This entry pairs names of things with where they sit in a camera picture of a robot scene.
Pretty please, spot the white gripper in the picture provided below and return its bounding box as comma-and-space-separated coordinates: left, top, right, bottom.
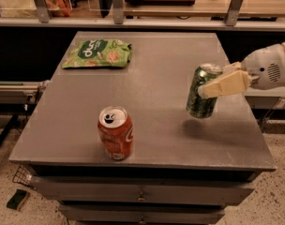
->
198, 42, 285, 98

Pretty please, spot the green soda can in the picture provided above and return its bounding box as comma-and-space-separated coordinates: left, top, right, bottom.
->
187, 64, 222, 118

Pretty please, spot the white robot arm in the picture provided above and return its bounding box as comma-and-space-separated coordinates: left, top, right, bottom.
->
198, 42, 285, 98

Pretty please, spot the red coke can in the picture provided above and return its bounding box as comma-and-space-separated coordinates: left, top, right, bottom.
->
97, 106, 133, 160

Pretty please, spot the green chip bag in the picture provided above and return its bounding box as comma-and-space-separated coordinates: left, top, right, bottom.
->
62, 38, 132, 68

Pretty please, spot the grey drawer cabinet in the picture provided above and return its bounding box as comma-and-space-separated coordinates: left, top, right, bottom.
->
8, 31, 278, 225

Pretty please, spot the orange snack bag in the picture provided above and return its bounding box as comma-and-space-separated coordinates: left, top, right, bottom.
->
45, 0, 71, 17

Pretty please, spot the upper grey drawer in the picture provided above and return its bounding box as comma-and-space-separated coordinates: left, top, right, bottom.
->
30, 176, 254, 206

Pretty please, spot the grey drawer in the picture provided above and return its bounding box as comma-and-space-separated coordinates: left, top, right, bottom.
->
59, 204, 224, 225
30, 176, 254, 206

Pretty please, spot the lower grey drawer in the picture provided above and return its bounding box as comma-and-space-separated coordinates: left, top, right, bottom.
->
59, 204, 224, 225

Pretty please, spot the green yellow sponge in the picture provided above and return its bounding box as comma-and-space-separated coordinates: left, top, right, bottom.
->
7, 189, 29, 211

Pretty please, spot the wire basket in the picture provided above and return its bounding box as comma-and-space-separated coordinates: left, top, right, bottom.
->
12, 165, 34, 189

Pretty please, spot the metal shelf rail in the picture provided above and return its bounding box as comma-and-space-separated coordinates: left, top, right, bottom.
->
0, 18, 285, 32

